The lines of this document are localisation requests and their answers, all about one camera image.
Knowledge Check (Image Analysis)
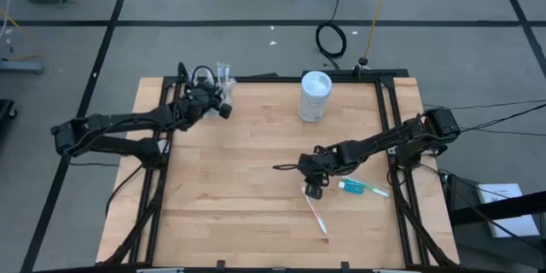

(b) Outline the black floor object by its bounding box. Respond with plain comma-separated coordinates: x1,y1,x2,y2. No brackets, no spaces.
0,98,18,121

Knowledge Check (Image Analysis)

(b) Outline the orange white wrapped toothbrush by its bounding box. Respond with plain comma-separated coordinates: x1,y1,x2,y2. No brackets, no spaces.
301,185,328,235

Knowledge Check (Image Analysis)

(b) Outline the teal box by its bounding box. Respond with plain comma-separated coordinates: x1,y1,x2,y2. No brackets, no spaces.
337,180,366,195

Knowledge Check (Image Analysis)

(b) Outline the white booklet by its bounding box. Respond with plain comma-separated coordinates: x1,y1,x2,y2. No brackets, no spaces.
475,183,541,239

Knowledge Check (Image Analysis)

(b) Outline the black hanging coiled cable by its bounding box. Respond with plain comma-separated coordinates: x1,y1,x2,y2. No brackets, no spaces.
314,0,347,60

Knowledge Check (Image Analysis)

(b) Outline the white wipes canister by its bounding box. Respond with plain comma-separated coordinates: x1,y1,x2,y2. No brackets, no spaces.
297,70,334,124

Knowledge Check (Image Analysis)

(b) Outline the thin black floor cable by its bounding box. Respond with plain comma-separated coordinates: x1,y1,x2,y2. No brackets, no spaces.
421,100,546,112

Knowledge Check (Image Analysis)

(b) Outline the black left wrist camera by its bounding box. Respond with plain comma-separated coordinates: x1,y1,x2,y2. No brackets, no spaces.
218,102,235,120

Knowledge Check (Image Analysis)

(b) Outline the yellow hanging cable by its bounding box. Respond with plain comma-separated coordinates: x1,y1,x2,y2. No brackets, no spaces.
357,0,400,67

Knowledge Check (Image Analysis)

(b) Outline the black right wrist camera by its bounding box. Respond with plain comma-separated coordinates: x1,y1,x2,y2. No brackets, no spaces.
304,183,324,201

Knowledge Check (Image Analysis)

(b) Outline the black equipment stand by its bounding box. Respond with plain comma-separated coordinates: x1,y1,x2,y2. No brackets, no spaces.
439,169,546,273

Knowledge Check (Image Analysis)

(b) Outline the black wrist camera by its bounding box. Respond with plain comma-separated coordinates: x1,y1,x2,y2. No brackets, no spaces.
304,183,324,201
218,102,235,120

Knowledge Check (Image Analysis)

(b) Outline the grey base plate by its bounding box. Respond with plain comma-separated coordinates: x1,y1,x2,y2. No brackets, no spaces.
0,60,44,76

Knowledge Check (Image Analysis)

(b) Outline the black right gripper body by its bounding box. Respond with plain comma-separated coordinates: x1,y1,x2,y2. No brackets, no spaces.
298,145,342,184

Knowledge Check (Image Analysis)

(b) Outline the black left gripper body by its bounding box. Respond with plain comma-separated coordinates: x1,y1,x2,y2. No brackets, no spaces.
181,84,223,129

